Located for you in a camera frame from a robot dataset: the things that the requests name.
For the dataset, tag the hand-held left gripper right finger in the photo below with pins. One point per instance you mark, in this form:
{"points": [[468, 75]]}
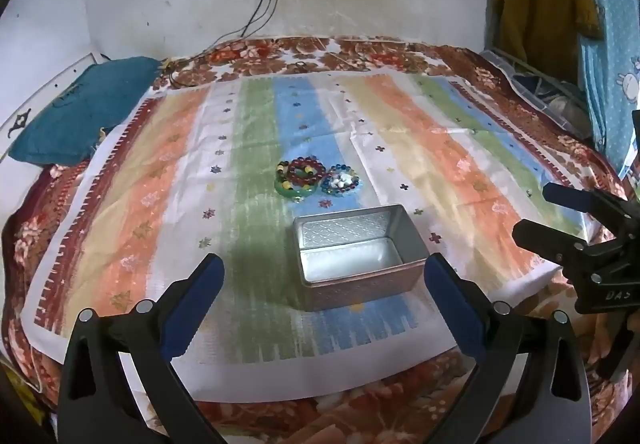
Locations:
{"points": [[455, 309]]}

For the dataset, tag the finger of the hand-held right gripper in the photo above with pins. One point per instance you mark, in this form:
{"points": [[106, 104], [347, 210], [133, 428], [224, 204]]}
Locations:
{"points": [[540, 236], [565, 196]]}

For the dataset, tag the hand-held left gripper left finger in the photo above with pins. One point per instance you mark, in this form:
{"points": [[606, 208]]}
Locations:
{"points": [[195, 309]]}

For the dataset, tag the embossed metal tin box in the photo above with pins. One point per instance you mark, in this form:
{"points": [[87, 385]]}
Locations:
{"points": [[345, 264]]}

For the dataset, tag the green jade bangle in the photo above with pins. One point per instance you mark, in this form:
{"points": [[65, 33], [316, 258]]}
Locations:
{"points": [[295, 193]]}

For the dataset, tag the blue patterned cloth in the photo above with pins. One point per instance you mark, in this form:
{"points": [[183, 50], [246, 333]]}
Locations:
{"points": [[610, 74]]}

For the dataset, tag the striped pastel cloth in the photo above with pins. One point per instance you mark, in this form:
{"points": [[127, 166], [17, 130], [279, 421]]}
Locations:
{"points": [[175, 174]]}

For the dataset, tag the teal pillow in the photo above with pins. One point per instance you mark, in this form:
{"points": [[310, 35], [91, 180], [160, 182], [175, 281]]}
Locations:
{"points": [[75, 114]]}

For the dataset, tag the brown floral blanket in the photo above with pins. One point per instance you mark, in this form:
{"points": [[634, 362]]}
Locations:
{"points": [[350, 49]]}

